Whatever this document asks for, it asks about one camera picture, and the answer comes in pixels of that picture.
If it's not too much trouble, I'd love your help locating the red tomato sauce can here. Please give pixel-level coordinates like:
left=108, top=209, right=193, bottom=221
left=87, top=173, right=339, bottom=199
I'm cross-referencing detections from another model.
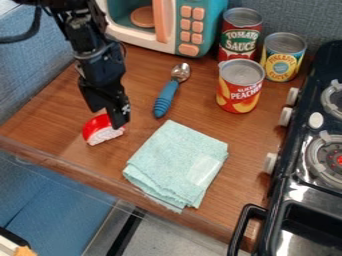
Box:
left=216, top=7, right=265, bottom=65

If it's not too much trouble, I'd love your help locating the yellow pineapple can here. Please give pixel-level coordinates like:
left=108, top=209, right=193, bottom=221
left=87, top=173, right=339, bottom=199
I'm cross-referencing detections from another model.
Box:
left=259, top=31, right=309, bottom=83

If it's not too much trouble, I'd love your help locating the toy stove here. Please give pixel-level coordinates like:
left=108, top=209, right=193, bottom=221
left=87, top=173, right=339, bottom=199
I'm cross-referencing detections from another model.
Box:
left=225, top=39, right=342, bottom=256

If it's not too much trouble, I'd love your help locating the light blue cloth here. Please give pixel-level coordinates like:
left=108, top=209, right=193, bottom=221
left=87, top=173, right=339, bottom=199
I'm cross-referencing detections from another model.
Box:
left=121, top=119, right=230, bottom=215

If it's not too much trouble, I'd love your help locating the red and white toy sushi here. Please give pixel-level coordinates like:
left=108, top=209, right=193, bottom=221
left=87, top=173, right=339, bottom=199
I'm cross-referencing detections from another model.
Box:
left=81, top=113, right=127, bottom=147

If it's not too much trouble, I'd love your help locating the red peaches can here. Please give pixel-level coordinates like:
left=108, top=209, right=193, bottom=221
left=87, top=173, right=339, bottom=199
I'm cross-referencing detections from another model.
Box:
left=215, top=58, right=268, bottom=115

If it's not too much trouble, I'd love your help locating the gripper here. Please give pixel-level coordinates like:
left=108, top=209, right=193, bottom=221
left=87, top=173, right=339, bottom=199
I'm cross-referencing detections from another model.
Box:
left=72, top=40, right=133, bottom=130

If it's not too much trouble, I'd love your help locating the toy microwave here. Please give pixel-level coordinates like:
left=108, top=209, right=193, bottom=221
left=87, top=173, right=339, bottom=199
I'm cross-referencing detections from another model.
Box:
left=94, top=0, right=230, bottom=59

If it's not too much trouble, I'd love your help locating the blue handled spoon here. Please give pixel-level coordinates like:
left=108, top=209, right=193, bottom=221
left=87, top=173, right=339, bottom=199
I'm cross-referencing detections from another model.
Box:
left=152, top=62, right=193, bottom=120

